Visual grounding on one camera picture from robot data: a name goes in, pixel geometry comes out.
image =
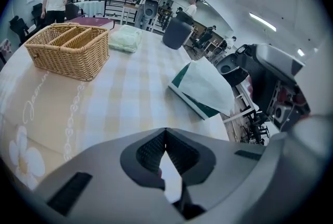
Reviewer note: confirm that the dark grey cup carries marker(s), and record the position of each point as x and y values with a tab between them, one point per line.
177	34

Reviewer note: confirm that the maroon gold-trimmed book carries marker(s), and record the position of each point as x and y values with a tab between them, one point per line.
91	21

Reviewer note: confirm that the white and green bag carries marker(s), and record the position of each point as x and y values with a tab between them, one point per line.
205	85

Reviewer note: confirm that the white ceiling light strip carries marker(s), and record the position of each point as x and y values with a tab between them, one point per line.
262	22

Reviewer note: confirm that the checkered tablecloth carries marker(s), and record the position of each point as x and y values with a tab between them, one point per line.
125	82

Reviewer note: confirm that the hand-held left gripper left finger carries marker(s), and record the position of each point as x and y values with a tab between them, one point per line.
104	186

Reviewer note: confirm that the pale green wipes pack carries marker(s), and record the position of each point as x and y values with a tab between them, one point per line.
125	39

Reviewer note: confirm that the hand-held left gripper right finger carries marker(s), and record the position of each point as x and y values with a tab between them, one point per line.
234	184

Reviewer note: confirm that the wicker basket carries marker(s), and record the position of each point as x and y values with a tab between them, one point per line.
65	64

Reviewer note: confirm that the black metal railing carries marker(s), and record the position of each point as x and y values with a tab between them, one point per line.
105	6

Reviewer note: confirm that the pink checkered side table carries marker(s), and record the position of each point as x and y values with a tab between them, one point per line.
5	47

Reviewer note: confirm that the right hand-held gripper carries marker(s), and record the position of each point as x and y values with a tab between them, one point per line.
288	108

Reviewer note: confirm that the round white-clothed table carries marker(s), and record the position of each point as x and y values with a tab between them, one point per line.
91	8

